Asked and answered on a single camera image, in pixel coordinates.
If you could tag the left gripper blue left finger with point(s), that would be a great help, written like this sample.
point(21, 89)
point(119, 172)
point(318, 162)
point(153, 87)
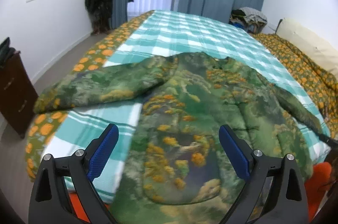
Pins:
point(99, 151)

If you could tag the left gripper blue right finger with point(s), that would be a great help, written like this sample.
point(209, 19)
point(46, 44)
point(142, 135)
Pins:
point(238, 152)

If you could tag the green landscape print padded jacket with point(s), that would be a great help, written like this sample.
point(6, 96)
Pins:
point(176, 170)

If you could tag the pile of clothes on chair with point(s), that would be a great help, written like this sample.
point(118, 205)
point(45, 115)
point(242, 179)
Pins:
point(249, 19)

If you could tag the dark brown wooden cabinet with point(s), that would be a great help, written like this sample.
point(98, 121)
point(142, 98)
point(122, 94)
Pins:
point(17, 92)

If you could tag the teal white plaid bed blanket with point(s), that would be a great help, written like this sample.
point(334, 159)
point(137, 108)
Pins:
point(75, 128)

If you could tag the cream pillow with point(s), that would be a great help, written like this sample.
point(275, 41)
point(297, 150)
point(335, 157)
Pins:
point(317, 48)

